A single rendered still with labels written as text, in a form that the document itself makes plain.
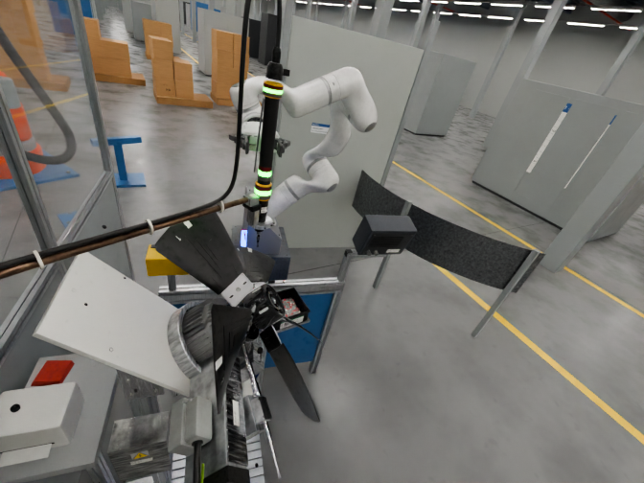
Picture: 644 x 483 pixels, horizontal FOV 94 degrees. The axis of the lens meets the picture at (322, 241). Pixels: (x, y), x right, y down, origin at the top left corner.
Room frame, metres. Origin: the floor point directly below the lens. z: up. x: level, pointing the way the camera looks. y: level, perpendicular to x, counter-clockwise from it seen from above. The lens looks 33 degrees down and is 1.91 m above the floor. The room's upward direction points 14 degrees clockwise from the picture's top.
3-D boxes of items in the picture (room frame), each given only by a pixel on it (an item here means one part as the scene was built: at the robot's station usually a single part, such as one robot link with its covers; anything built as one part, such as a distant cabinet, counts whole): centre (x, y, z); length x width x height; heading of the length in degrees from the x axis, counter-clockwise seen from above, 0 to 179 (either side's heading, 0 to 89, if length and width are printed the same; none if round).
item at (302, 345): (1.09, 0.24, 0.45); 0.82 x 0.01 x 0.66; 114
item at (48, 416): (0.31, 0.64, 0.92); 0.17 x 0.16 x 0.11; 114
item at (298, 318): (0.97, 0.11, 0.85); 0.22 x 0.17 x 0.07; 129
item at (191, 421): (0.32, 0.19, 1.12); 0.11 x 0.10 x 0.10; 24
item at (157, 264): (0.93, 0.60, 1.02); 0.16 x 0.10 x 0.11; 114
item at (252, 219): (0.72, 0.19, 1.49); 0.09 x 0.07 x 0.10; 149
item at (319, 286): (1.09, 0.24, 0.82); 0.90 x 0.04 x 0.08; 114
